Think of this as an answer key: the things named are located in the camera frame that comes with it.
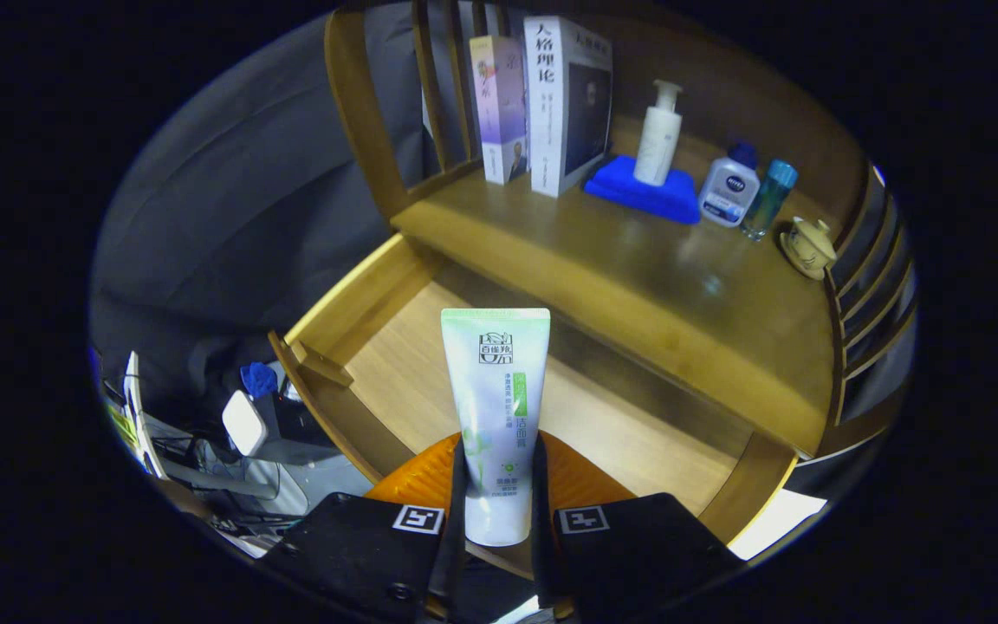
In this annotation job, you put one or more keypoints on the beige lidded teacup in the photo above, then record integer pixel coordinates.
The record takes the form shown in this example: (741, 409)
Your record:
(808, 247)

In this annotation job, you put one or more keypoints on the blue folded cloth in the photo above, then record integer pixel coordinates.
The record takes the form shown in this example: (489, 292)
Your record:
(668, 204)

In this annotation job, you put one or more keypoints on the purple book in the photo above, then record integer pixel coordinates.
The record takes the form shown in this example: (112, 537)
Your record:
(499, 104)

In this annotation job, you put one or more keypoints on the brown wooden drawer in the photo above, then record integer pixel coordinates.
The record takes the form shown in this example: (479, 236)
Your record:
(620, 425)

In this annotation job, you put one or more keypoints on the brown wooden countertop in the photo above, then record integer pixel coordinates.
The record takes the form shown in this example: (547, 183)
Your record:
(638, 269)

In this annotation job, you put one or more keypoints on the small blue object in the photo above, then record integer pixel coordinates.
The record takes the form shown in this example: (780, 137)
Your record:
(258, 380)

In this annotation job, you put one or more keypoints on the white upright panel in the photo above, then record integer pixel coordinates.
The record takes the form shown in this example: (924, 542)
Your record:
(137, 416)

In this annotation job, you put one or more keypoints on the grey white equipment box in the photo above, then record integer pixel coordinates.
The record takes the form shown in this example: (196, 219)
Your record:
(308, 481)

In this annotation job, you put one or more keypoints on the black backdrop cloth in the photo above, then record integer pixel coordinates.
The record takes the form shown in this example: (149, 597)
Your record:
(248, 199)

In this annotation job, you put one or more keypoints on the thick white book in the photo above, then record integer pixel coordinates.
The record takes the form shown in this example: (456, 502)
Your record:
(551, 113)

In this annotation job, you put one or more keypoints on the white bottle blue cap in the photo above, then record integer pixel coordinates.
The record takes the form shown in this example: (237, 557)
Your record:
(729, 191)

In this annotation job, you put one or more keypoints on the teal slim bottle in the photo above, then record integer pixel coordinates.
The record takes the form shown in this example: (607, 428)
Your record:
(767, 199)

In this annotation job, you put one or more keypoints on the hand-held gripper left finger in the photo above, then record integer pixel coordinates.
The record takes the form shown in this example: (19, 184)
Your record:
(352, 546)

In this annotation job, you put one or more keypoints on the white green cosmetic tube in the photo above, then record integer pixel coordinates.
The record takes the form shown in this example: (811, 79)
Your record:
(495, 390)

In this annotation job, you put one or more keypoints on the white rounded device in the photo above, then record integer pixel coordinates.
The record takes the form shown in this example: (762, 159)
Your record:
(244, 423)

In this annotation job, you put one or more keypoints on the brown wooden cabinet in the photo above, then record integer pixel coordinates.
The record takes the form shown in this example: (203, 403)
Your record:
(360, 113)

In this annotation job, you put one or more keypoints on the white side table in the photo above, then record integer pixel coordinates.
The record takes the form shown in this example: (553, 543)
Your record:
(772, 524)

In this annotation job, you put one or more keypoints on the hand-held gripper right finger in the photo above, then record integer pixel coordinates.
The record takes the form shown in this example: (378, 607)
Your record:
(638, 550)

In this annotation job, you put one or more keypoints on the white pump bottle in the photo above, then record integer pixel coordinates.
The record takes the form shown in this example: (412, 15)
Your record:
(657, 143)

